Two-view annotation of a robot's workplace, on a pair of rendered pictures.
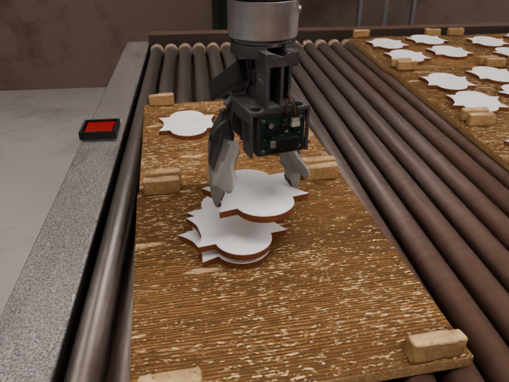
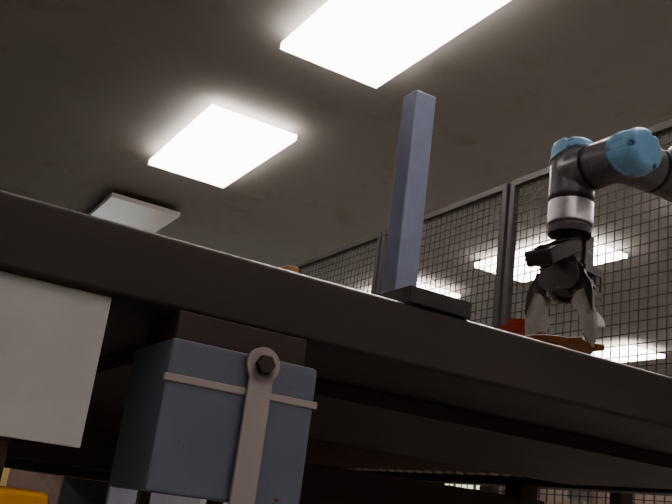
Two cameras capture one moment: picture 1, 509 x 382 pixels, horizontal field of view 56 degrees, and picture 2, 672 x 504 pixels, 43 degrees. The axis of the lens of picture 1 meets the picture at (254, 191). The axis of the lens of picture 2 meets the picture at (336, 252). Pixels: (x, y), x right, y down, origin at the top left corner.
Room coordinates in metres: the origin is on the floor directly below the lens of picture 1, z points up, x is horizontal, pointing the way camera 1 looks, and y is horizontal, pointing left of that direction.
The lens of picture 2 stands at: (1.38, 1.09, 0.71)
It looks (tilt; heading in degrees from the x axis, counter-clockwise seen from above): 17 degrees up; 248
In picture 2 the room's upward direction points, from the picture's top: 8 degrees clockwise
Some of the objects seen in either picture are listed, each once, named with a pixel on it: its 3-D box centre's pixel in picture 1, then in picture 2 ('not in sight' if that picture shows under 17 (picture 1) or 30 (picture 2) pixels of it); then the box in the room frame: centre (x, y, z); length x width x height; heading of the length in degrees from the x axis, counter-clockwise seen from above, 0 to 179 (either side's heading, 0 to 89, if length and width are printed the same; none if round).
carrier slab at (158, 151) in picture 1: (228, 136); not in sight; (0.93, 0.05, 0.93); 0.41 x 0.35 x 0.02; 10
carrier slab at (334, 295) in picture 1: (267, 260); not in sight; (0.52, -0.02, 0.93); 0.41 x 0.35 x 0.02; 11
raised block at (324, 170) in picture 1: (320, 170); not in sight; (0.73, -0.11, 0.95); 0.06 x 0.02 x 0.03; 101
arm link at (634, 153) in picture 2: not in sight; (626, 160); (0.50, 0.09, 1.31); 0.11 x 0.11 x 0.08; 8
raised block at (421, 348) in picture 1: (435, 345); not in sight; (0.35, -0.19, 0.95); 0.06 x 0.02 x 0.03; 101
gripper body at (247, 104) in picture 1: (264, 95); (570, 264); (0.53, -0.01, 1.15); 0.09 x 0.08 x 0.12; 23
